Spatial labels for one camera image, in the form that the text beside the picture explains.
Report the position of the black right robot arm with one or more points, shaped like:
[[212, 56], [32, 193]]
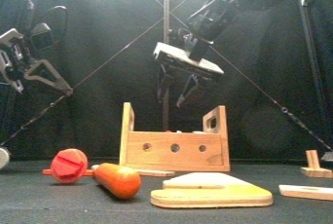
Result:
[[225, 5]]

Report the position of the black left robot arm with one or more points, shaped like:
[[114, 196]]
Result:
[[3, 130]]

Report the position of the diagonal metal brace rod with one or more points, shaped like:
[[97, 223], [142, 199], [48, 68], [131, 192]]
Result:
[[108, 59], [269, 96]]

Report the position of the wooden toy toolbox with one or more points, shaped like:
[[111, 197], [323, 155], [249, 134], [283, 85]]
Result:
[[175, 146]]

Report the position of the flat wooden plank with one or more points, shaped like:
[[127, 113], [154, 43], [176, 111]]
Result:
[[155, 172]]

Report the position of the red toy screw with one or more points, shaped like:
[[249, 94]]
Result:
[[69, 166]]

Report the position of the wooden toy saw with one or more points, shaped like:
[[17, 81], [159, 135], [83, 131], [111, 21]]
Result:
[[210, 190]]

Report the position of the small wooden t-block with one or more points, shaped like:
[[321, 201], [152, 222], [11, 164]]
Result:
[[315, 168]]

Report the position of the flat wooden strip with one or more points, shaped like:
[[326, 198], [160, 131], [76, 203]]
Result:
[[305, 192]]

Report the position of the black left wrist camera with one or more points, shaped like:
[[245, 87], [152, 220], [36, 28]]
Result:
[[41, 36]]

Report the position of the vertical metal frame pole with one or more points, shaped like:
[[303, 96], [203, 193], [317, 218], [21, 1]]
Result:
[[166, 13]]

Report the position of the metal frame post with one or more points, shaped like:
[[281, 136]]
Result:
[[309, 49]]

